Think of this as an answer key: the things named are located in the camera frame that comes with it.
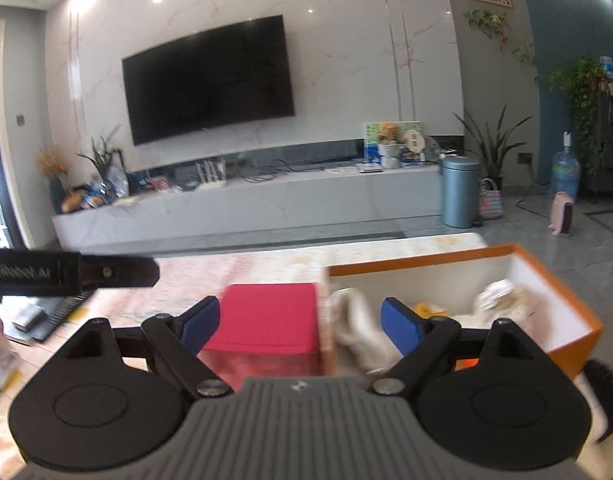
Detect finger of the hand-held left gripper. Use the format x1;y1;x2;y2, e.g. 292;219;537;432
79;255;161;292

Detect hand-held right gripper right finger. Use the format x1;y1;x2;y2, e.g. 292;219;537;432
373;297;537;396

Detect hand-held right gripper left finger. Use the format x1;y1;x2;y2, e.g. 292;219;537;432
64;296;233;398

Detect cream plush cushion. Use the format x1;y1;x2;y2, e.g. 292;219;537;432
331;287;403;374

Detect white cloth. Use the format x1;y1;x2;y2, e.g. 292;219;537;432
475;280;516;311

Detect orange cardboard box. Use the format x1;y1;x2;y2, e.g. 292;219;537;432
326;245;603;377

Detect black flat box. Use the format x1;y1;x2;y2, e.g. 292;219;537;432
5;297;63;344

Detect small grey box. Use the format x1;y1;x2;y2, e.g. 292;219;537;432
14;305;45;331

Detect black remote control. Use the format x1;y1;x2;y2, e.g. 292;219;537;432
46;295;90;329

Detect red lidded clear box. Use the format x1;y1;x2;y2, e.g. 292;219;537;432
199;282;323;379

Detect pink patterned bedspread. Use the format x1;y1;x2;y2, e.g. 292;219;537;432
0;232;489;461

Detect dried yellow flowers vase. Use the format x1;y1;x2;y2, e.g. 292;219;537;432
35;145;70;214

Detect green plant glass vase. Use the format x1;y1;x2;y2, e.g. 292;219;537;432
76;125;130;196

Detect white marble tv cabinet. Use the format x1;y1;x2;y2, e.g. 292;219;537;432
51;165;444;254

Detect white wifi router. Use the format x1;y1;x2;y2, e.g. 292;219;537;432
194;158;228;189

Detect blue-grey trash can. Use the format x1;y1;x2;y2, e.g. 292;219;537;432
440;155;482;229

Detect striped woven bag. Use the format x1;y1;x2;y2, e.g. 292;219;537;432
479;178;505;220

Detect brown teddy bear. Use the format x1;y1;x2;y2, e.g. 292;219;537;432
377;122;402;167

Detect round white ornament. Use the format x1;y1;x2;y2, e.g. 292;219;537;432
402;129;427;159

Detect teddy bear gift box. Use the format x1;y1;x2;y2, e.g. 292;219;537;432
363;121;423;165

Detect tall green potted plant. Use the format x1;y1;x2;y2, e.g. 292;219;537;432
453;105;535;196

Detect blue water jug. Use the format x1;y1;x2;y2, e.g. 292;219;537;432
550;132;582;201

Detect black metal shelf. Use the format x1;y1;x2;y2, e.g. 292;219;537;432
586;89;613;204

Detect trailing green shelf plant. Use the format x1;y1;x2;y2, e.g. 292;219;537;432
549;57;612;177

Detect hanging vine plant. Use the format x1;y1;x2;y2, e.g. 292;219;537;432
463;9;537;81

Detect black cables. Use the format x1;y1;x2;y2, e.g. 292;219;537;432
239;159;317;182

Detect black wall television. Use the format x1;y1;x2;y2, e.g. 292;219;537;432
122;15;296;147

